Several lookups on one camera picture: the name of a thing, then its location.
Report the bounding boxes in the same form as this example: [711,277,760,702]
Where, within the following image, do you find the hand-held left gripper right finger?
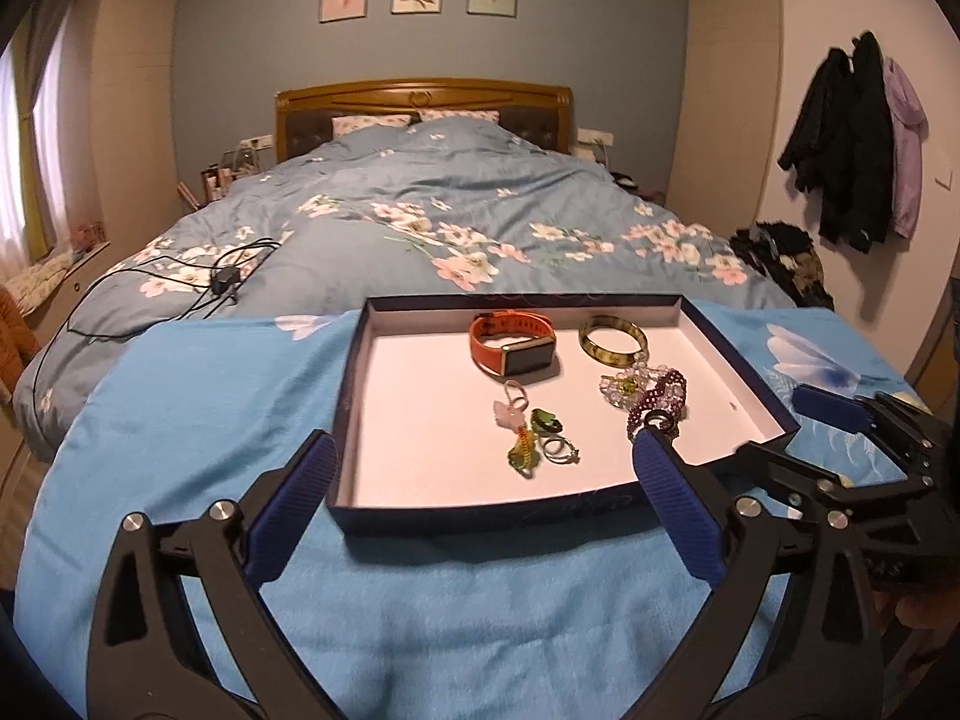
[631,427,886,720]

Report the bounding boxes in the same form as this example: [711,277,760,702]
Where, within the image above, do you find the purple beaded bracelet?
[625,367,689,442]

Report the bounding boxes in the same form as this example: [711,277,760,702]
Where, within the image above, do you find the orange smartwatch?
[469,310,560,380]

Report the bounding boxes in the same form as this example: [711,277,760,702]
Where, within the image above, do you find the person's right hand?
[892,592,960,691]

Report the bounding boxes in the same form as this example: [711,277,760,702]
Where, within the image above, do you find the light blue floral cloth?
[15,300,927,720]

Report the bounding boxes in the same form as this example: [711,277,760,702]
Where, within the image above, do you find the short black jacket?
[778,47,852,196]

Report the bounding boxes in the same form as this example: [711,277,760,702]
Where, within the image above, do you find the black charger cable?
[34,238,282,421]

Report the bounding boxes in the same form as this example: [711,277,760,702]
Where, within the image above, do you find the beige wardrobe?
[52,0,181,248]
[679,0,781,230]

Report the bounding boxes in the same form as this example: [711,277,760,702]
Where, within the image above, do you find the bedside cosmetics clutter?
[176,146,263,209]

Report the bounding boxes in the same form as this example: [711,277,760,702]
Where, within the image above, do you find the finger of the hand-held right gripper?
[793,382,938,452]
[733,441,935,520]

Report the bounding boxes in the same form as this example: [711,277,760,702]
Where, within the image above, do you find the dark blue tray box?
[325,294,802,537]

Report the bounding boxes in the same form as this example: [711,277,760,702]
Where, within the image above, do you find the green gold bangle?
[579,313,650,368]

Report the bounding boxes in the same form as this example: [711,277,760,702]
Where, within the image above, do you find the wooden bed headboard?
[274,77,575,166]

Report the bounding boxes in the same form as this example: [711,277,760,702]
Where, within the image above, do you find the purple jacket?
[883,56,925,237]

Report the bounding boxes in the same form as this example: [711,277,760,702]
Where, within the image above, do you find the window curtain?
[0,0,76,263]

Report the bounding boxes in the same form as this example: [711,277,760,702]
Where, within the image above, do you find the pile of dark clothes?
[729,221,835,308]

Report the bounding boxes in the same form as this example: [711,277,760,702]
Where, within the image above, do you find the grey blue floral duvet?
[11,116,800,458]

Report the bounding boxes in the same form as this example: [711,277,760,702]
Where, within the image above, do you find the long black jacket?
[817,31,897,254]

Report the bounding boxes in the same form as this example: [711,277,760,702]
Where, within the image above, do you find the clear crystal bead bracelet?
[598,361,687,412]

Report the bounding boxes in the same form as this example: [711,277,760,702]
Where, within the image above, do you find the small colourful charm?
[506,426,542,479]

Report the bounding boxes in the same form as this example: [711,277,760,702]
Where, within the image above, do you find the orange cloth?
[0,286,42,398]

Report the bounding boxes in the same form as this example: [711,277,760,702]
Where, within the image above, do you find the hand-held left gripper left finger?
[85,429,340,720]

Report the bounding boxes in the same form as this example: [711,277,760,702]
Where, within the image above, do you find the dark bedside table clutter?
[611,169,667,203]

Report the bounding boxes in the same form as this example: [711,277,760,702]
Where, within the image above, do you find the pink pendant braided cord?
[491,380,533,432]

